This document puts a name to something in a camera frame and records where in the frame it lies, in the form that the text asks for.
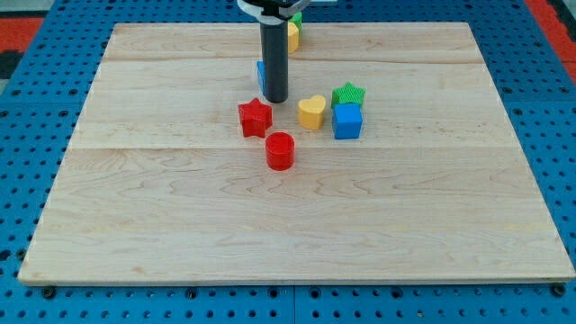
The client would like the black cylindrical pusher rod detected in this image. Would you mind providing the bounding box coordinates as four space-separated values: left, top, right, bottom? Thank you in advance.
260 20 289 104

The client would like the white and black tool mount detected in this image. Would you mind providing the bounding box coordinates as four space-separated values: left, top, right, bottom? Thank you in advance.
237 0 311 24

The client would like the blue triangle block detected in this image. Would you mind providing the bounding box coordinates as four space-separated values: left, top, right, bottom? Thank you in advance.
256 60 266 95

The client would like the yellow block at back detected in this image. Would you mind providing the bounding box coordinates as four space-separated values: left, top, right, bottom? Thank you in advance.
287 22 300 54

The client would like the green block at back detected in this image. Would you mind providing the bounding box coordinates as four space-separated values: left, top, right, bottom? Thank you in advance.
289 13 302 32

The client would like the yellow heart block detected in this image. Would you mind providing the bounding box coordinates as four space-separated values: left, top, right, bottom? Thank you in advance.
298 94 326 131

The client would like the red star block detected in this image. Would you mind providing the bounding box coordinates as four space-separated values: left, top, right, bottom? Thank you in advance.
238 98 273 138

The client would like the green star block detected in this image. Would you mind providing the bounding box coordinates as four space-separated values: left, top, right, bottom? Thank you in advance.
330 82 365 108

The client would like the blue cube block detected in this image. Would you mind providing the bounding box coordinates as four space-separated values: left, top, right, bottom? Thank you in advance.
332 103 364 140

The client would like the red cylinder block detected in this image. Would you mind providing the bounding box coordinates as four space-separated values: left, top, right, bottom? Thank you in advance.
265 131 295 171

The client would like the light wooden board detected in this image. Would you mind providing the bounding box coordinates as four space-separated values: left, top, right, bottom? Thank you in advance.
19 22 575 286

